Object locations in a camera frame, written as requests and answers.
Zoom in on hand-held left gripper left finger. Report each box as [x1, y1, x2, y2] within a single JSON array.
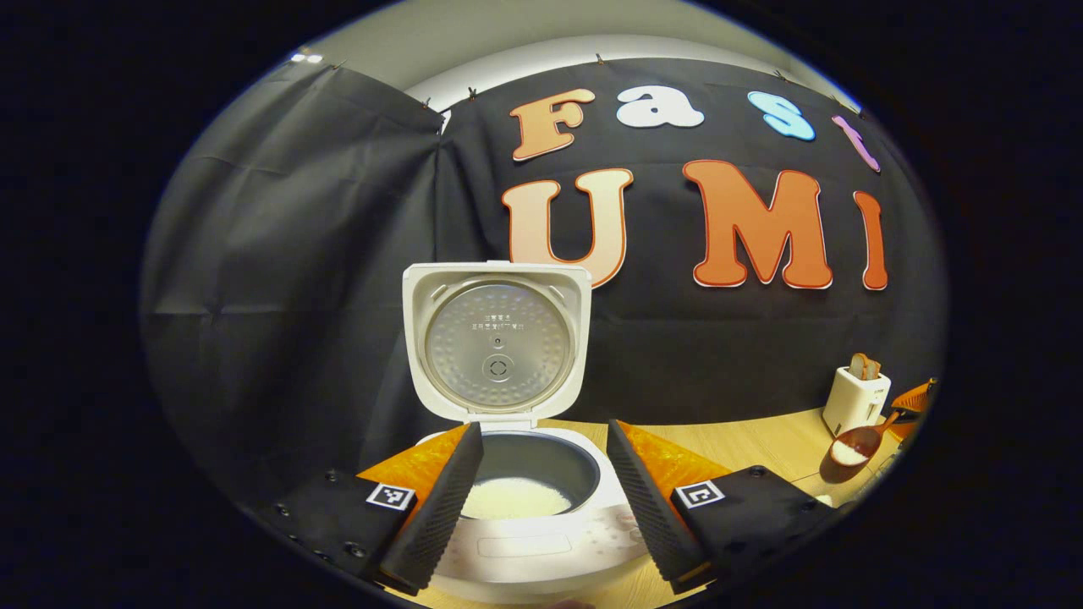
[[254, 421, 485, 595]]

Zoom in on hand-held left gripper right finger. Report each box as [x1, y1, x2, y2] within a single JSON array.
[[606, 419, 838, 595]]

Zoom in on brown wooden spoon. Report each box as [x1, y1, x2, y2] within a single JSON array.
[[827, 410, 903, 469]]

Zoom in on pile of white rice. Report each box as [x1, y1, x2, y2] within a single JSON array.
[[461, 476, 574, 520]]

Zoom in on white rice cooker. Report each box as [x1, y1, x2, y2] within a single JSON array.
[[402, 261, 652, 603]]

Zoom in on white toaster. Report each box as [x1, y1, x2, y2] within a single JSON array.
[[822, 365, 892, 437]]

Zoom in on black backdrop cloth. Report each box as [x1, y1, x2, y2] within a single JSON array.
[[142, 58, 947, 491]]

